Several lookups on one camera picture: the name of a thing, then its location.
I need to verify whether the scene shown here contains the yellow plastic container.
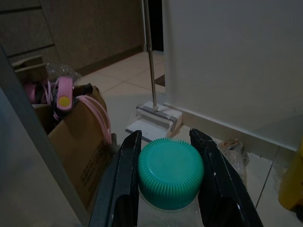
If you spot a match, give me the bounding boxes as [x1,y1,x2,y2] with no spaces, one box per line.
[277,136,303,215]

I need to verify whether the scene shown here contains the pink strap yellow dot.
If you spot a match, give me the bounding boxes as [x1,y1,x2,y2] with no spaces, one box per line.
[56,77,74,112]

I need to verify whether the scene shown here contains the pink plastic hoop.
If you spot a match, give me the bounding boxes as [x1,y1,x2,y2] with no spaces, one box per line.
[75,95,112,145]

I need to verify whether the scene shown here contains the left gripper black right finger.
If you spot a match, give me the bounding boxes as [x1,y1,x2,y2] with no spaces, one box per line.
[189,129,265,227]

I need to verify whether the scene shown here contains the pink plastic wheel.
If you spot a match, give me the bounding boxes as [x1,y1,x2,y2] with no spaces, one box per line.
[24,82,38,104]

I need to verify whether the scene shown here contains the white dustpan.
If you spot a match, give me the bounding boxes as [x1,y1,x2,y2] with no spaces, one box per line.
[125,101,184,140]

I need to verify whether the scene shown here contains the crumpled clear plastic wrapper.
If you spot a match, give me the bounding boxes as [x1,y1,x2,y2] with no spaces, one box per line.
[217,139,250,188]

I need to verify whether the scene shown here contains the brown kitchen cabinet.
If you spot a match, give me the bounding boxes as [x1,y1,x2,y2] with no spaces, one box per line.
[0,0,145,71]

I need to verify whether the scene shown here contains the clear bubble wrap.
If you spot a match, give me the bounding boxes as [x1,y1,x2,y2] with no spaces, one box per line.
[45,63,82,82]

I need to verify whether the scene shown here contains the teal capped water bottle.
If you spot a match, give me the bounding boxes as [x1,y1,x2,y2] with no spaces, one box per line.
[137,138,205,227]

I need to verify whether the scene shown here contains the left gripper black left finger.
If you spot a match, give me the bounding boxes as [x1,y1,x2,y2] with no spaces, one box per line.
[89,130,143,227]

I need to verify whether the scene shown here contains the metal broom handle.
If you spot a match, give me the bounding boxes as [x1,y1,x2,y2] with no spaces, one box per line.
[143,0,159,112]

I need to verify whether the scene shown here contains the silver fridge door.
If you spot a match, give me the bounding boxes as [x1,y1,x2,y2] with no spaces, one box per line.
[0,44,91,227]

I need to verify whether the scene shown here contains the small open cardboard box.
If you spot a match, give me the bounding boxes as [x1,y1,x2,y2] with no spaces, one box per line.
[11,55,49,80]

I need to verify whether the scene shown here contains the brown printed cardboard box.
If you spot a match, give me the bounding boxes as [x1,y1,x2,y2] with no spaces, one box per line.
[30,84,115,215]

